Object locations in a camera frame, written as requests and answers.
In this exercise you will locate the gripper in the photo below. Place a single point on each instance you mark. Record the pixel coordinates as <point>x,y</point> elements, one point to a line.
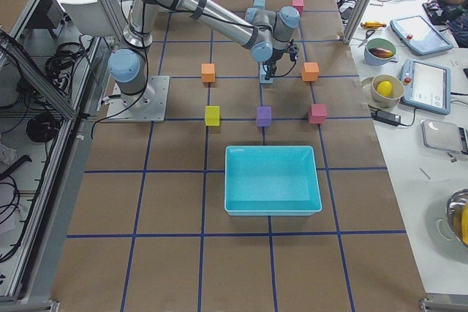
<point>275,58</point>

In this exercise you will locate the light blue block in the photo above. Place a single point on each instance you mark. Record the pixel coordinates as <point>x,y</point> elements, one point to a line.
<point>259,4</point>
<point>266,73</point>

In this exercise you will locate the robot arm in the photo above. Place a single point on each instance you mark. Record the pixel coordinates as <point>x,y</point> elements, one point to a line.
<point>268,35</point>

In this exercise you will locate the far orange block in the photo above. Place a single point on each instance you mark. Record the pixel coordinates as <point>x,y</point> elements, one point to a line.
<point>310,71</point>

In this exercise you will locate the orange block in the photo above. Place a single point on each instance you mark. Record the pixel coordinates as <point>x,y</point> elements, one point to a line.
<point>310,71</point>
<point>208,72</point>

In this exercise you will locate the right purple block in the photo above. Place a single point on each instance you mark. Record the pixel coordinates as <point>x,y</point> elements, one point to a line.
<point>264,116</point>

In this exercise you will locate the near orange block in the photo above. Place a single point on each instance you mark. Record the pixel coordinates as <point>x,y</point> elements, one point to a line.
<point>208,72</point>

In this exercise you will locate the right magenta block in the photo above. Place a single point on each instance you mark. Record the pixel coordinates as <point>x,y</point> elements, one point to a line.
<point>317,113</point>

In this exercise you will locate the magenta block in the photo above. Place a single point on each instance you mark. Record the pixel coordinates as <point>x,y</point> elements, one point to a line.
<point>298,5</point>
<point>317,113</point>

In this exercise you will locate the far left magenta block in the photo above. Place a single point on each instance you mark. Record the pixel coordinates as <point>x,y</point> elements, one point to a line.
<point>298,5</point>

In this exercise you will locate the yellow block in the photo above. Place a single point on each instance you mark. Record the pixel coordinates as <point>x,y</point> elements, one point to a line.
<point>212,115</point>

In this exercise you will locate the black scissors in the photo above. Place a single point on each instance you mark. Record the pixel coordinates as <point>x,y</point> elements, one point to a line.
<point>369,33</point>

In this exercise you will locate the green bowl with fruit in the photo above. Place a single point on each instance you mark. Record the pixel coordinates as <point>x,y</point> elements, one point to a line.
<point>378,51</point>

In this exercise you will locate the cyan tray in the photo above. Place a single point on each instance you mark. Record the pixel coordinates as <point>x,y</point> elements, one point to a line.
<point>278,180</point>

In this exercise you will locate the beige bowl with lemon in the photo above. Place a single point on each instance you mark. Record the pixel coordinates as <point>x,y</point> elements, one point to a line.
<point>382,91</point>

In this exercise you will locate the black power adapter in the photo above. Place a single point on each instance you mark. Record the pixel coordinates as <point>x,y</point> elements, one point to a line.
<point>386,117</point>

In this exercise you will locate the far teach pendant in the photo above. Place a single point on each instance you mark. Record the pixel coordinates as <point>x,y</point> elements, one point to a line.
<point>419,35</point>

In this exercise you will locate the teach pendant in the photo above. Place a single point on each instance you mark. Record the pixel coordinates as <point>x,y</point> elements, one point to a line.
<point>419,35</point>
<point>426,86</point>

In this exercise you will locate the near teach pendant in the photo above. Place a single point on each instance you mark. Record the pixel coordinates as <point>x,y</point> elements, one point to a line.
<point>426,86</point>

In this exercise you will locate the grey digital scale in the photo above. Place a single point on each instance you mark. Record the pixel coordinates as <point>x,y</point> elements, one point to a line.
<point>444,136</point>

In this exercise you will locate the white chair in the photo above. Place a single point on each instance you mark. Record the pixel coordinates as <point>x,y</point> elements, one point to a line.
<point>89,17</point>

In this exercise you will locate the steel bowl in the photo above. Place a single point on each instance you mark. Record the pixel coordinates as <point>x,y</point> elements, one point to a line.
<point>444,220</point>

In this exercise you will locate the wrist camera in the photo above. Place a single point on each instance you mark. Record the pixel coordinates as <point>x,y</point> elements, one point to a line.
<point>292,51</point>

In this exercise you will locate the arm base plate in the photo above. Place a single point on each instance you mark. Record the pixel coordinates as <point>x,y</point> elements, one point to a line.
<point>151,107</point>

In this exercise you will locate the aluminium frame post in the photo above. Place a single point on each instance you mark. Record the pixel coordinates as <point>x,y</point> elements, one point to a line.
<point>360,1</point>

